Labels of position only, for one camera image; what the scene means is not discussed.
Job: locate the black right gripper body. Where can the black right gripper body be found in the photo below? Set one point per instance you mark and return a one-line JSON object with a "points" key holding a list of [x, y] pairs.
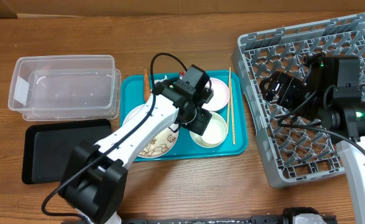
{"points": [[293, 95]]}

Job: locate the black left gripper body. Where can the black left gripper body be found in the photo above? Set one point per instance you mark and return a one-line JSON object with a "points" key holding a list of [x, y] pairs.
{"points": [[196, 120]]}

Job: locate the white bowl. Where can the white bowl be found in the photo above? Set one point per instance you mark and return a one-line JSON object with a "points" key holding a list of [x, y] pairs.
{"points": [[215, 132]]}

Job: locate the pink bowl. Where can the pink bowl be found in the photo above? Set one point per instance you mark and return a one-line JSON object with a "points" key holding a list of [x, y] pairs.
{"points": [[220, 96]]}

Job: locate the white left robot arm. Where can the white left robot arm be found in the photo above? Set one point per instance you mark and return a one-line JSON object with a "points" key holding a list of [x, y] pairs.
{"points": [[95, 177]]}

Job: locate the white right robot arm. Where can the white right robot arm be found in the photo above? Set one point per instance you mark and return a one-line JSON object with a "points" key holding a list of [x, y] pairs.
{"points": [[332, 94]]}

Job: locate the white plate with food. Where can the white plate with food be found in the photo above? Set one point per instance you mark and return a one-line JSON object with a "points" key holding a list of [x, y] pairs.
{"points": [[161, 144]]}

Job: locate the orange carrot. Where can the orange carrot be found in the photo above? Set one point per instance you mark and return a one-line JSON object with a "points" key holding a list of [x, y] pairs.
{"points": [[146, 85]]}

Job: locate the teal plastic tray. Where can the teal plastic tray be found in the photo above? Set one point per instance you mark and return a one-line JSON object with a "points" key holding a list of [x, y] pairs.
{"points": [[185, 147]]}

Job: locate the clear plastic bin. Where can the clear plastic bin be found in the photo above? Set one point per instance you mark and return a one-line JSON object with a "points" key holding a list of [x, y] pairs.
{"points": [[65, 87]]}

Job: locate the black tray bin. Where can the black tray bin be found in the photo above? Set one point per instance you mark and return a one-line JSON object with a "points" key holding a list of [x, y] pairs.
{"points": [[47, 147]]}

